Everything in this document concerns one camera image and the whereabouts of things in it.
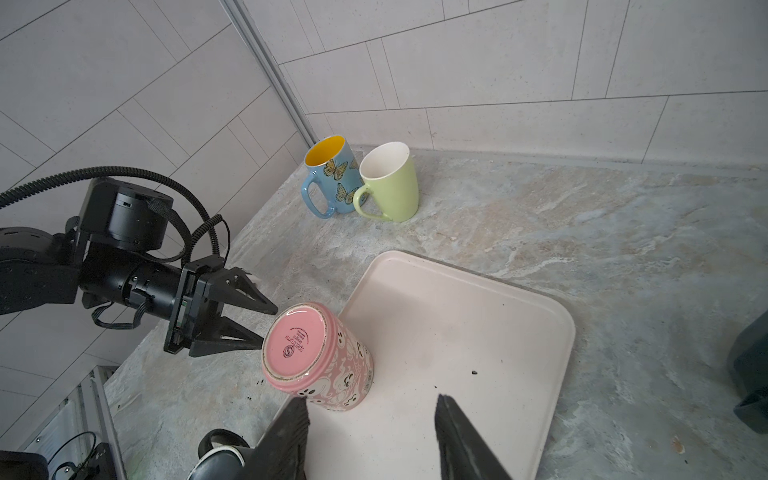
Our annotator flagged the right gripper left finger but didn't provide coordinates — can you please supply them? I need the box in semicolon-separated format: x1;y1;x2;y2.
236;397;310;480

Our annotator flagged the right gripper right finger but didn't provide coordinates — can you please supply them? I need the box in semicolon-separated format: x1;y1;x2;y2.
434;394;512;480

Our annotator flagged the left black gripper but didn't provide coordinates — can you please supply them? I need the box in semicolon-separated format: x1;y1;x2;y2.
77;177;278;358

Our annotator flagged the black mug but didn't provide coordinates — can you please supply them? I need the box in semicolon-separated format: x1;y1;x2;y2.
187;428;253;480

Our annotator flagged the pink mug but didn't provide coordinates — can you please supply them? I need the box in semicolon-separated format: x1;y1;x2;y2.
261;302;374;412

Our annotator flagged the blue butterfly mug yellow inside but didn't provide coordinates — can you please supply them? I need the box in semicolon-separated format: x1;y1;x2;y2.
301;135;363;219

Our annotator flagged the light green mug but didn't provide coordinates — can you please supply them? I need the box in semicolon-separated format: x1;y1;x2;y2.
353;141;420;222

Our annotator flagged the dark green mug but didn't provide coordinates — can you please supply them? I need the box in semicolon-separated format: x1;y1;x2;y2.
727;312;768;435

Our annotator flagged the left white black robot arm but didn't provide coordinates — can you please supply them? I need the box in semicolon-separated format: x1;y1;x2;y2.
1;166;278;357

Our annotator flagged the beige rectangular tray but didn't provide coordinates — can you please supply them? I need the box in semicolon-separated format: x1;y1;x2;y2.
305;251;575;479

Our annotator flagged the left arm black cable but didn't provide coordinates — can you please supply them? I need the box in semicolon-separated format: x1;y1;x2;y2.
0;165;232;331

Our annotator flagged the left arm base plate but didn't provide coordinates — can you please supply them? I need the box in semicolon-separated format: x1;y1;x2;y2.
0;431;121;480

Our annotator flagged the aluminium mounting rail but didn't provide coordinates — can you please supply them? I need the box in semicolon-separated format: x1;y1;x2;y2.
19;366;127;479

